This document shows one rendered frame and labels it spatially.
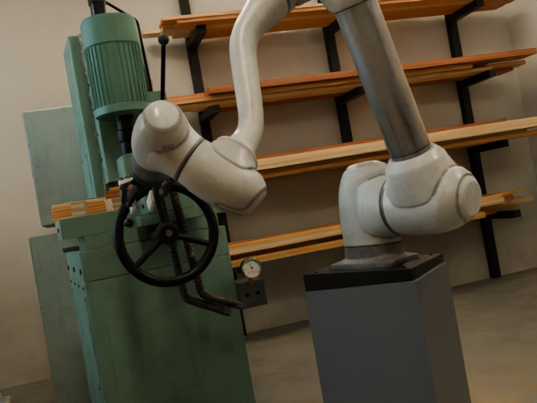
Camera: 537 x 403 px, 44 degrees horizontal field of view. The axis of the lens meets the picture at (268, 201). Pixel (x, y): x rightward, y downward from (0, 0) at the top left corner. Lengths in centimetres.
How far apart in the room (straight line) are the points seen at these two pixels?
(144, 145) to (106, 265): 74
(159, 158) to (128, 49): 90
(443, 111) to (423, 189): 368
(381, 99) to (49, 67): 327
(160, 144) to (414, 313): 75
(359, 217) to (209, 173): 56
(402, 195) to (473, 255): 369
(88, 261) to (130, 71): 60
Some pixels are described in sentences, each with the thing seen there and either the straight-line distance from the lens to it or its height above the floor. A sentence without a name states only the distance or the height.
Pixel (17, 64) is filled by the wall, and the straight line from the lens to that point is 461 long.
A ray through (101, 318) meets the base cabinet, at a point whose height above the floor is 60.
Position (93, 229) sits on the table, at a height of 86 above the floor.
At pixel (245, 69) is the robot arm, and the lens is 147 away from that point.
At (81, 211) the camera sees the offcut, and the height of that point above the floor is 91.
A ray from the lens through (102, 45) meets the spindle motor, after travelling 217.
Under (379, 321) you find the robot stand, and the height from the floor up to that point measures 51.
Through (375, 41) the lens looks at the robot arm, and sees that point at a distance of 156.
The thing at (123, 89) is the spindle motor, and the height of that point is 126.
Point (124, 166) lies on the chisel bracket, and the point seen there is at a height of 103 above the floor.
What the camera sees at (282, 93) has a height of 152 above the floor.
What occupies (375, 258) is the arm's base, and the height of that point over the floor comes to 66.
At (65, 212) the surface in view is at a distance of 214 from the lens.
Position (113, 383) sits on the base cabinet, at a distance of 203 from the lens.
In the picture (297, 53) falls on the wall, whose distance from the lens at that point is 487.
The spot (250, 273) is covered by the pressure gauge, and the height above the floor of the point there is 64.
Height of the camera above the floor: 84
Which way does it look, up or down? level
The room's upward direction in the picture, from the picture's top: 10 degrees counter-clockwise
